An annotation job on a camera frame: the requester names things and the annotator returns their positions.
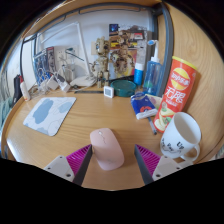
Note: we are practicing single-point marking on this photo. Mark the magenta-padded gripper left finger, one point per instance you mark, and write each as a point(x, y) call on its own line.
point(58, 165)

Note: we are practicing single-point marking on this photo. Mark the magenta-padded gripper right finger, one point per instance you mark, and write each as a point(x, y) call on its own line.
point(166, 165)

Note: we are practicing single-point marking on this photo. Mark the pink computer mouse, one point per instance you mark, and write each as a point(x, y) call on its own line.
point(106, 150)

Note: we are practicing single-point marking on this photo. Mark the grey cloud-print mouse pad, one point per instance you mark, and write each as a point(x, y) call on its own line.
point(48, 115)

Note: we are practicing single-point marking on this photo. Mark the white mug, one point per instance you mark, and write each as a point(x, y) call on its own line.
point(180, 133)

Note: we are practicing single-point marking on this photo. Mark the grey pen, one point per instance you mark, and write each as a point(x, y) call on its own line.
point(152, 126)

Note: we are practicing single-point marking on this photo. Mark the blue tissue pack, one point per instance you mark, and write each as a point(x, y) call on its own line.
point(143, 106)

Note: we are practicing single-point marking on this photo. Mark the red chip can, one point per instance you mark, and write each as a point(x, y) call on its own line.
point(175, 93)

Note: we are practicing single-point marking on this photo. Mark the teal blanket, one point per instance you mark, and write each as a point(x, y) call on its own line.
point(4, 113)

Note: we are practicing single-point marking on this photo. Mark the black ruler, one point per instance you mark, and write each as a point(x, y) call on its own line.
point(88, 91)

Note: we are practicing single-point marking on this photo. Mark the white power strip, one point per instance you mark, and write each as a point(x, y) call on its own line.
point(64, 85)

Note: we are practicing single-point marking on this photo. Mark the white red-capped pump bottle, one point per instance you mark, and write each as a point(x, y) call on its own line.
point(25, 91)

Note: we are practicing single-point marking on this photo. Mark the white power adapter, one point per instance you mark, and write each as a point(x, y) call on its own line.
point(52, 82)

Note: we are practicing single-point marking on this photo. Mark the black bag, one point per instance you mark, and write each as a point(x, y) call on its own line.
point(16, 90)

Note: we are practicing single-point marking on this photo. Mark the white desk lamp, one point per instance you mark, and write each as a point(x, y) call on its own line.
point(83, 81)

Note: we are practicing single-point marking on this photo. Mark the teal round container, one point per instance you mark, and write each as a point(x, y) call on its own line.
point(123, 88)

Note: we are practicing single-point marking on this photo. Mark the small white cube clock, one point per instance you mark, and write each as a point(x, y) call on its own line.
point(108, 92)

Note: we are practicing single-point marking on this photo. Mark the blue spray bottle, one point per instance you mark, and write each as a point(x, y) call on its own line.
point(153, 76)

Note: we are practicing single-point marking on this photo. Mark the blue model kit box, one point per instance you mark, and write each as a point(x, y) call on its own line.
point(41, 66)

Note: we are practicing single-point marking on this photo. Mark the tan robot model figure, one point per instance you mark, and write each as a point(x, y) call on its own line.
point(101, 60)

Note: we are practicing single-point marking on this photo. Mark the colourful robot picture box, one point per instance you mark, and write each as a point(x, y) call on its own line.
point(115, 28)

